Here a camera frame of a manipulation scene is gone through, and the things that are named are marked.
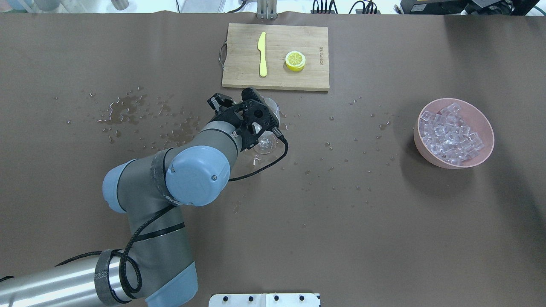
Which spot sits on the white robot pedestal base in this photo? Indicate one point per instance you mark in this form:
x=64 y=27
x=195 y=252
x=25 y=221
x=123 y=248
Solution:
x=265 y=300

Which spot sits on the clear wine glass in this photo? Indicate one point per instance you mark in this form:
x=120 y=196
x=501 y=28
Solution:
x=268 y=141

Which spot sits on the bamboo cutting board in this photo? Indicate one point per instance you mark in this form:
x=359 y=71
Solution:
x=241 y=66

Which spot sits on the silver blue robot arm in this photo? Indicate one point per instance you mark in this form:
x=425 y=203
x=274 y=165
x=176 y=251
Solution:
x=157 y=263

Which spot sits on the clear ice cubes pile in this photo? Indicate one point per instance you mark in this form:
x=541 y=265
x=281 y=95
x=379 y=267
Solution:
x=450 y=134

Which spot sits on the yellow plastic knife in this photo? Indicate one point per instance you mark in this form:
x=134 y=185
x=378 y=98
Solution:
x=261 y=46

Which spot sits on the pink bowl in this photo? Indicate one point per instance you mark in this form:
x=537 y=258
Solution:
x=426 y=145

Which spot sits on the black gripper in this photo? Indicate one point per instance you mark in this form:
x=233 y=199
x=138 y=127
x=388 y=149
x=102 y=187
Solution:
x=223 y=113

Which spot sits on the yellow lemon slice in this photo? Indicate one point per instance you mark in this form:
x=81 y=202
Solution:
x=295 y=61

